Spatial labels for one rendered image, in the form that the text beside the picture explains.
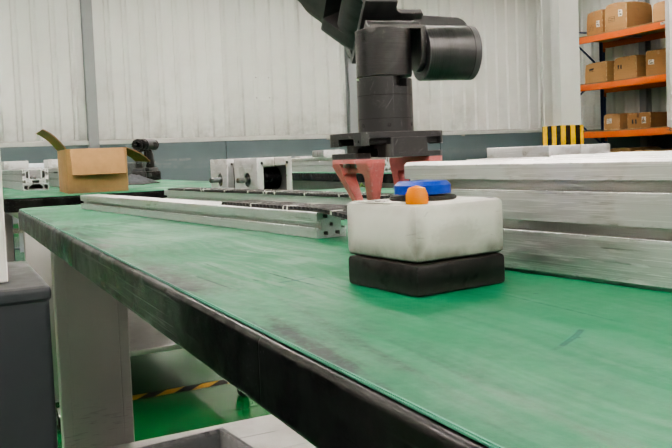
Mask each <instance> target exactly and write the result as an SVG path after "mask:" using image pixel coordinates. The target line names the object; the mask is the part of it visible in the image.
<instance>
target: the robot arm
mask: <svg viewBox="0 0 672 448"><path fill-rule="evenodd" d="M298 1H299V2H300V3H301V4H302V6H303V7H304V9H305V10H306V11H307V12H308V13H309V14H310V15H311V16H313V17H314V18H315V19H317V20H318V21H320V22H321V23H322V25H321V30H322V31H323V32H325V33H326V34H327V35H329V36H330V37H331V38H333V39H334V40H336V41H337V42H338V43H340V44H341V45H342V46H344V47H345V49H346V52H347V55H348V57H349V59H350V60H351V62H352V64H356V79H359V81H357V107H358V133H345V134H332V135H330V147H331V148H334V147H343V146H347V154H332V167H333V169H334V170H335V172H336V174H337V176H338V177H339V179H340V181H341V182H342V184H343V186H344V188H345V189H346V191H347V193H348V194H349V196H350V198H351V199H352V201H359V200H361V201H362V200H363V197H362V194H361V190H360V187H359V184H358V181H357V178H356V173H360V174H363V176H364V179H365V187H366V195H367V200H377V199H380V195H381V188H382V182H383V175H384V168H385V159H371V158H373V157H378V158H382V157H398V158H389V163H390V168H391V172H392V177H393V181H394V185H395V184H396V183H397V182H399V181H409V179H405V173H404V165H405V164H406V163H407V162H423V161H442V150H428V143H429V144H433V143H443V138H442V130H425V131H414V119H413V91H412V79H411V78H408V77H411V76H412V71H413V74H414V76H415V78H416V79H417V80H418V81H446V80H472V79H474V78H475V77H476V76H477V74H478V72H479V70H480V66H481V62H482V41H481V37H480V34H479V32H478V30H477V28H476V27H474V26H467V24H466V22H465V21H464V20H462V19H460V18H457V17H444V16H427V15H423V13H422V11H421V9H398V8H397V4H398V0H298Z"/></svg>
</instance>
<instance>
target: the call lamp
mask: <svg viewBox="0 0 672 448"><path fill-rule="evenodd" d="M405 199H406V204H428V203H429V202H428V193H427V191H426V189H425V187H421V186H417V185H416V186H413V187H410V188H408V190H407V192H406V194H405Z"/></svg>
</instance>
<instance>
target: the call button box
mask: <svg viewBox="0 0 672 448"><path fill-rule="evenodd" d="M428 202H429V203H428V204H406V199H405V195H394V196H390V198H389V199H377V200H362V201H361V200H359V201H352V202H350V203H349V204H348V205H347V220H348V245H349V251H350V253H352V254H356V255H352V256H350V257H349V280H350V282H351V283H353V284H357V285H362V286H367V287H372V288H377V289H382V290H386V291H391V292H396V293H401V294H406V295H411V296H416V297H422V296H428V295H434V294H439V293H445V292H451V291H457V290H462V289H468V288H474V287H480V286H486V285H491V284H497V283H502V282H503V281H504V280H505V268H504V255H503V254H501V253H496V252H499V251H501V250H502V249H503V220H502V202H501V200H500V199H498V198H496V197H465V196H457V195H455V194H451V193H444V194H438V195H434V196H428Z"/></svg>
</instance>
